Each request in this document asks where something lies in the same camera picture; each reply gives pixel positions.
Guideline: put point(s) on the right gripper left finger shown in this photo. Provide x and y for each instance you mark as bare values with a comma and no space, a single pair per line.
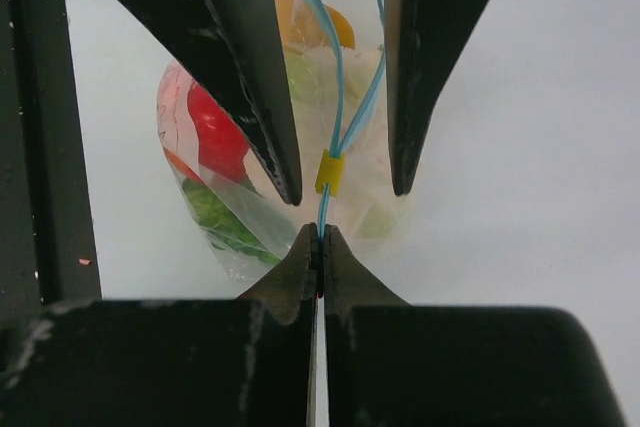
248,361

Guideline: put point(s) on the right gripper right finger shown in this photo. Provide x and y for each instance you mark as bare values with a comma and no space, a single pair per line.
390,363

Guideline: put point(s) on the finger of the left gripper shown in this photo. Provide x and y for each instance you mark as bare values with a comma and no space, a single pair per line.
423,41
233,49

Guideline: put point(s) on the orange fruit toy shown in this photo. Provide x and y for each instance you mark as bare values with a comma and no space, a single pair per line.
300,29

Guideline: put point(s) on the clear zip top bag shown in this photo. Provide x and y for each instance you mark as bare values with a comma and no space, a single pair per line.
367,20

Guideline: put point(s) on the red apple toy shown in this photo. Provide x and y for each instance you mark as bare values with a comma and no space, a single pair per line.
222,146

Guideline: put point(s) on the green lettuce toy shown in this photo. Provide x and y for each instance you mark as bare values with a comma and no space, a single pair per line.
245,222

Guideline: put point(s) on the white cauliflower toy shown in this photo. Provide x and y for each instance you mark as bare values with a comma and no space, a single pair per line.
366,210

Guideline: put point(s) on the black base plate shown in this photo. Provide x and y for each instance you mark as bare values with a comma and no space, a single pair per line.
48,249

